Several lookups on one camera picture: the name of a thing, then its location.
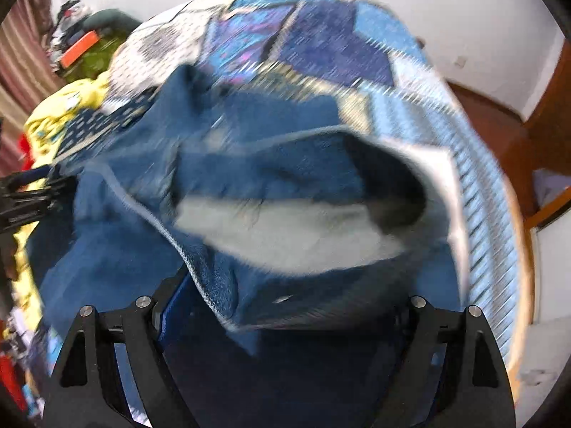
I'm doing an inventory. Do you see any green patterned cloth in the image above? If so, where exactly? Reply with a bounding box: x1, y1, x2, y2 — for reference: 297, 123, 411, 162
62, 38, 128, 83

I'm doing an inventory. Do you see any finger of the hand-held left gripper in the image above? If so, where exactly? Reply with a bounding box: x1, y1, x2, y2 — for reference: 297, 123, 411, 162
13, 177, 76, 209
0, 168, 55, 189

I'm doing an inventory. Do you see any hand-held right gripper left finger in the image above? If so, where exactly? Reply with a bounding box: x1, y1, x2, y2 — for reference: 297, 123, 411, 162
42, 270, 199, 428

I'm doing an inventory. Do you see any striped red beige curtain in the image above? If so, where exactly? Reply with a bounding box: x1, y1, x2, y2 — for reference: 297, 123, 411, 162
0, 0, 63, 174

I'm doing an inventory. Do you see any blue denim jacket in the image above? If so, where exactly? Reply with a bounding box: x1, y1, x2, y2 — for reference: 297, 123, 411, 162
27, 65, 462, 428

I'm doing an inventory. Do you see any blue patchwork bedspread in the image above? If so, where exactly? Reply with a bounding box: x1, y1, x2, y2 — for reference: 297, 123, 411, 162
102, 0, 524, 360

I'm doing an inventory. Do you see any dark grey cushion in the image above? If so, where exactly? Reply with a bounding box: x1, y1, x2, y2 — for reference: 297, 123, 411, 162
85, 8, 143, 33

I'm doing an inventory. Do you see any orange box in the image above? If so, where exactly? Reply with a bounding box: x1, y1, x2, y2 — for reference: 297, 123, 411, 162
60, 30, 99, 67

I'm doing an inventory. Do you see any yellow printed blanket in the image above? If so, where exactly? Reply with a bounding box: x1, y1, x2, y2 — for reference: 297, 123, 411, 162
11, 76, 114, 317

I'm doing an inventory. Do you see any dark dotted cloth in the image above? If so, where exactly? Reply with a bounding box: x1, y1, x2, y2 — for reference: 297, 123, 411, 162
58, 93, 157, 161

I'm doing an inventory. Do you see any red plush toy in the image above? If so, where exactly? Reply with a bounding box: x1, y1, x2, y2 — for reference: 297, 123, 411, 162
17, 134, 36, 164

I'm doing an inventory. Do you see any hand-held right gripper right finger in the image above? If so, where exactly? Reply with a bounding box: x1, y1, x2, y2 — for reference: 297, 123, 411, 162
379, 295, 518, 428

